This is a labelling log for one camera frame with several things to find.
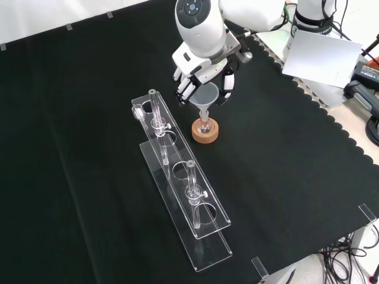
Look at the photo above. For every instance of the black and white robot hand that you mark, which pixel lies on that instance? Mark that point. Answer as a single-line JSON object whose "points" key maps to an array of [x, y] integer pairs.
{"points": [[189, 62]]}

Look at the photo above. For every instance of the clear plastic funnel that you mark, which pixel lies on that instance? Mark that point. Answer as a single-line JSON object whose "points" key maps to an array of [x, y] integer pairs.
{"points": [[205, 96]]}

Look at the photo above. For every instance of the small glass round-bottom flask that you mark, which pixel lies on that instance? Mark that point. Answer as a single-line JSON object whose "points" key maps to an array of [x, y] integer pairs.
{"points": [[205, 126]]}

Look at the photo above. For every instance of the clear acrylic funnel stand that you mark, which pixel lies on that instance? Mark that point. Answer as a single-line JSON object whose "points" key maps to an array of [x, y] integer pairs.
{"points": [[183, 189]]}

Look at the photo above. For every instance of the black cloth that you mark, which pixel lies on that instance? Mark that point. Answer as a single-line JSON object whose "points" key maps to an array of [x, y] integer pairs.
{"points": [[89, 148]]}

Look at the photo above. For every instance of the black and orange power unit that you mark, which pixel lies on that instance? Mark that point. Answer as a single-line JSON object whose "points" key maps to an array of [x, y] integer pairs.
{"points": [[365, 77]]}

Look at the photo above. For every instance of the black tripod leg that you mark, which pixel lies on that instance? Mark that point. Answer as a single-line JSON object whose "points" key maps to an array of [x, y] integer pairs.
{"points": [[371, 45]]}

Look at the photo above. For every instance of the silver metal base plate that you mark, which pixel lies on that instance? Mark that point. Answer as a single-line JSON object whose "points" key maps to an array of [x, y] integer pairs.
{"points": [[272, 43]]}

